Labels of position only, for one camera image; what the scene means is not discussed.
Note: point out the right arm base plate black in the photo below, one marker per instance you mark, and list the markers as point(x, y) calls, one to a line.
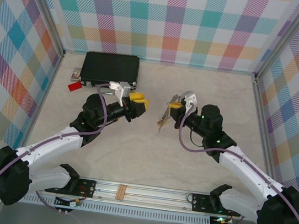
point(200, 202)

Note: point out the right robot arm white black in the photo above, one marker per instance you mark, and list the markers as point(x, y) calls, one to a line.
point(249, 173)

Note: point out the aluminium frame post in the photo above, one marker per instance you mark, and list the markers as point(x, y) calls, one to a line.
point(42, 5)
point(285, 39)

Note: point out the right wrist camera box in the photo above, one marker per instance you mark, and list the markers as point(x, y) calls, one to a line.
point(190, 98)

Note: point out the aluminium frame rail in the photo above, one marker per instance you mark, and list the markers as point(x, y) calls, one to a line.
point(262, 119)
point(200, 67)
point(47, 89)

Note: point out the wide slotted aluminium rail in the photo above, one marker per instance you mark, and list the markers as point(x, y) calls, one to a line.
point(154, 199)

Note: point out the red tag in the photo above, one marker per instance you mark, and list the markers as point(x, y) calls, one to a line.
point(75, 86)

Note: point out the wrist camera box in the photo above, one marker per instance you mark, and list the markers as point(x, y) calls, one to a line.
point(125, 89)
point(190, 98)

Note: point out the key with yellow head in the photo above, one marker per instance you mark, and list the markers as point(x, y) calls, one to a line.
point(160, 123)
point(165, 123)

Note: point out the grey keyring with yellow keys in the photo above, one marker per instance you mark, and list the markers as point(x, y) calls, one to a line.
point(167, 112)

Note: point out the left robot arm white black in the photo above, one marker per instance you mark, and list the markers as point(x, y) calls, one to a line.
point(50, 142)

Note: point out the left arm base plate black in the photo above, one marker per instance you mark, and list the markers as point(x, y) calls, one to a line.
point(87, 188)

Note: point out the small printed card box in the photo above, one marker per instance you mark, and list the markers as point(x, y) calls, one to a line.
point(75, 73)

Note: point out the wooden block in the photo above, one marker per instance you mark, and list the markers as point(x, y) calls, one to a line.
point(121, 192)

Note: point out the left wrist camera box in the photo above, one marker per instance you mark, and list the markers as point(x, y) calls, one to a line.
point(125, 89)

